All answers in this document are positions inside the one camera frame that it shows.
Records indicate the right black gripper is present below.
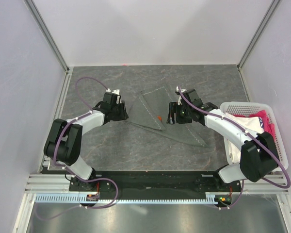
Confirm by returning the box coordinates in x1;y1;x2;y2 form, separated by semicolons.
166;101;193;124

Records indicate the grey cloth napkin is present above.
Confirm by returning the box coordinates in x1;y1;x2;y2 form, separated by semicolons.
127;84;208;148

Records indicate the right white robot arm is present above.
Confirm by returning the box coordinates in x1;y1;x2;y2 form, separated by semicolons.
167;87;279;191

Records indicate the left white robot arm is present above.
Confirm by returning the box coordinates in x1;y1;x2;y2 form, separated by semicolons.
43;89;129;191

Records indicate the white cloth in basket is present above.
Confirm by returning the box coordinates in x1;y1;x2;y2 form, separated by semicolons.
226;114;265;163

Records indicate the white plastic basket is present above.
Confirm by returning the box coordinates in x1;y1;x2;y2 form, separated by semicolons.
220;101;289;169

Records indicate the pink cloth in basket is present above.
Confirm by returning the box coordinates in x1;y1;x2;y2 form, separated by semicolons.
230;110;275;138

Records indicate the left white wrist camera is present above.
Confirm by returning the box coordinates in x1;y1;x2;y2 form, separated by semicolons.
106;88;121;104

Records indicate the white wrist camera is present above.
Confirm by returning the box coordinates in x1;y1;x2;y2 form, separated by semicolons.
175;86;183;102
106;88;121;104

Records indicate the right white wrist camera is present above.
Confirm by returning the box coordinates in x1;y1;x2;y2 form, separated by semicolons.
175;86;183;102

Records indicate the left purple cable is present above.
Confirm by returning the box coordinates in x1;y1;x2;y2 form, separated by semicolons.
35;77;119;221

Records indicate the purple cable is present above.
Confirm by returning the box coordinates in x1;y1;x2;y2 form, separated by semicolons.
178;86;291;211
35;77;119;221

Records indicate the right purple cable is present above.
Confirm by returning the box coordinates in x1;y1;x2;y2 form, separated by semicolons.
178;86;291;211

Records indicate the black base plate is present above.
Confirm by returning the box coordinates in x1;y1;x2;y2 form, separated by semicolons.
69;170;241;195

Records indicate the slotted cable duct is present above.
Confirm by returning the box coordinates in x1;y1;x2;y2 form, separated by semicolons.
35;193;219;204

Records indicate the left aluminium frame post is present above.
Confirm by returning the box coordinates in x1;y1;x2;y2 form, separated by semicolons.
24;0;70;73

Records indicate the aluminium frame post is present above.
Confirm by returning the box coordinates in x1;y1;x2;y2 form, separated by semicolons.
237;0;281;71
24;0;70;73

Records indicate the right aluminium frame post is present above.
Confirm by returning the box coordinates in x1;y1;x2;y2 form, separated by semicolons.
237;0;281;71

